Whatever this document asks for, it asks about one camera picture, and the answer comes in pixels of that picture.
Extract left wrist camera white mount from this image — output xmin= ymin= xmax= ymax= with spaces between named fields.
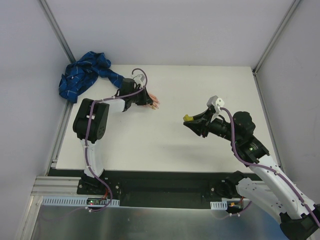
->
xmin=131 ymin=73 xmax=146 ymax=88

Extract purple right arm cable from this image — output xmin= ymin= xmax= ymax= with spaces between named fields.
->
xmin=218 ymin=106 xmax=320 ymax=226

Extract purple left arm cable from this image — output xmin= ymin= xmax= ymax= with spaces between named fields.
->
xmin=83 ymin=67 xmax=149 ymax=213

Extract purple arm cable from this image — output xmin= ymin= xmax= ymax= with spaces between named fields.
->
xmin=218 ymin=106 xmax=320 ymax=226
xmin=83 ymin=67 xmax=149 ymax=213

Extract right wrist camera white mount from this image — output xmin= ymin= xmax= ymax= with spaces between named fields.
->
xmin=206 ymin=95 xmax=225 ymax=121

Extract right white slotted cable duct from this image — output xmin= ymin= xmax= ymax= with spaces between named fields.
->
xmin=210 ymin=200 xmax=228 ymax=211

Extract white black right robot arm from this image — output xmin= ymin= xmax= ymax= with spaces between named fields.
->
xmin=183 ymin=107 xmax=320 ymax=240

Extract blue striped cloth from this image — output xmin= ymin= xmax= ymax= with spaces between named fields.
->
xmin=58 ymin=51 xmax=125 ymax=104

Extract left aluminium frame post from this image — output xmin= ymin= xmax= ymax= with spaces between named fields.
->
xmin=38 ymin=0 xmax=76 ymax=63

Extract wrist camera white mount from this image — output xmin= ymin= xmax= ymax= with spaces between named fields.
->
xmin=131 ymin=73 xmax=146 ymax=88
xmin=206 ymin=95 xmax=225 ymax=121

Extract aluminium frame post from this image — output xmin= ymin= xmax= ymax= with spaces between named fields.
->
xmin=38 ymin=0 xmax=76 ymax=63
xmin=252 ymin=0 xmax=303 ymax=76

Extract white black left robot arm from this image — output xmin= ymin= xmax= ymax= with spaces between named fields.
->
xmin=72 ymin=74 xmax=154 ymax=195

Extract yellow nail polish bottle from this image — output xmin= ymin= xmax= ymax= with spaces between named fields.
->
xmin=183 ymin=114 xmax=194 ymax=122

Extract right aluminium frame post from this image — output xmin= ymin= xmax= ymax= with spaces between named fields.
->
xmin=252 ymin=0 xmax=303 ymax=76

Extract mannequin hand with nails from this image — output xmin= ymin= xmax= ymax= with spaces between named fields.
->
xmin=147 ymin=93 xmax=160 ymax=110

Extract white slotted cable duct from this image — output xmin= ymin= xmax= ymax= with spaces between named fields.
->
xmin=42 ymin=196 xmax=120 ymax=208
xmin=210 ymin=200 xmax=228 ymax=211

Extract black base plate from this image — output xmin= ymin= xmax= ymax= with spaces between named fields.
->
xmin=76 ymin=170 xmax=258 ymax=209

